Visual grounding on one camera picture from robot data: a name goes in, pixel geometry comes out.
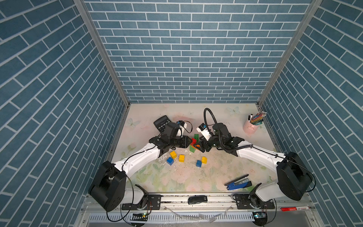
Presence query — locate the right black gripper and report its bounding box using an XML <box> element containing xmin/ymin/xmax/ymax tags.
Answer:
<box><xmin>192</xmin><ymin>135</ymin><xmax>224</xmax><ymax>153</ymax></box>

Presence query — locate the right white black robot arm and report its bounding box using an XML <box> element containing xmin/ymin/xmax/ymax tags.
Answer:
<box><xmin>195</xmin><ymin>123</ymin><xmax>313</xmax><ymax>208</ymax></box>

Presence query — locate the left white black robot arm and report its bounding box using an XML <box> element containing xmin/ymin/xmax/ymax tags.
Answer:
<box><xmin>88</xmin><ymin>121</ymin><xmax>192</xmax><ymax>212</ymax></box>

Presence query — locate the yellow lego brick left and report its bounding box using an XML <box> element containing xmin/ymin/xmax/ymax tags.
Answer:
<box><xmin>170</xmin><ymin>151</ymin><xmax>177</xmax><ymax>159</ymax></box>

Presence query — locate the yellow lego brick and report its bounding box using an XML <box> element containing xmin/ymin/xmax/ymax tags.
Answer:
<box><xmin>201</xmin><ymin>157</ymin><xmax>207</xmax><ymax>164</ymax></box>
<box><xmin>170</xmin><ymin>151</ymin><xmax>177</xmax><ymax>159</ymax></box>
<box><xmin>178</xmin><ymin>155</ymin><xmax>185</xmax><ymax>163</ymax></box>

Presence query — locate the yellow lego brick middle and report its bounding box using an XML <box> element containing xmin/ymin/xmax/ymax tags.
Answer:
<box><xmin>178</xmin><ymin>155</ymin><xmax>185</xmax><ymax>163</ymax></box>

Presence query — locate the blue lego brick left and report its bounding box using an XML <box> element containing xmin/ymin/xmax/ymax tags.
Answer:
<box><xmin>166</xmin><ymin>157</ymin><xmax>175</xmax><ymax>165</ymax></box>

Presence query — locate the blue lego brick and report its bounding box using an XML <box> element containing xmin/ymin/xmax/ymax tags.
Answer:
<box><xmin>196</xmin><ymin>160</ymin><xmax>202</xmax><ymax>167</ymax></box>
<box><xmin>166</xmin><ymin>157</ymin><xmax>175</xmax><ymax>165</ymax></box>

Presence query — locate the yellow lego brick right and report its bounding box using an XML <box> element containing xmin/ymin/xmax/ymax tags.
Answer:
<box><xmin>201</xmin><ymin>157</ymin><xmax>207</xmax><ymax>164</ymax></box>

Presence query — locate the blue lego brick centre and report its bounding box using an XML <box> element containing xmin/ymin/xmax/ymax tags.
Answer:
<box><xmin>196</xmin><ymin>160</ymin><xmax>202</xmax><ymax>167</ymax></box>

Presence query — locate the black desk calculator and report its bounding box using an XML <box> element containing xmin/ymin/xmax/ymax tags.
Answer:
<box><xmin>154</xmin><ymin>115</ymin><xmax>171</xmax><ymax>133</ymax></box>

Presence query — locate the pink pencil cup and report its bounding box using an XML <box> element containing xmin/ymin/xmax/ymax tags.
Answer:
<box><xmin>243</xmin><ymin>120</ymin><xmax>259</xmax><ymax>135</ymax></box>

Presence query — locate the coloured pencils bundle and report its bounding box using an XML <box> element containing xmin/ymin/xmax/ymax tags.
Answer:
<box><xmin>248</xmin><ymin>111</ymin><xmax>267</xmax><ymax>125</ymax></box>

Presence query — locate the blue black stapler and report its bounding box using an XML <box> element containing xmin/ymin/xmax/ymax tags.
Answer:
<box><xmin>224</xmin><ymin>174</ymin><xmax>252</xmax><ymax>191</ymax></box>

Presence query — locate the black usb dongle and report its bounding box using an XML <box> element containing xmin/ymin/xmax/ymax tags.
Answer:
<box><xmin>188</xmin><ymin>195</ymin><xmax>208</xmax><ymax>205</ymax></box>

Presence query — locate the red marker pen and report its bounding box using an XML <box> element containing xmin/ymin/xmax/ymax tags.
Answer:
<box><xmin>280</xmin><ymin>206</ymin><xmax>310</xmax><ymax>212</ymax></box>

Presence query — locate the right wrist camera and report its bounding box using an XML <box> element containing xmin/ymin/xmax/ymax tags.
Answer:
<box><xmin>197</xmin><ymin>123</ymin><xmax>212</xmax><ymax>141</ymax></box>

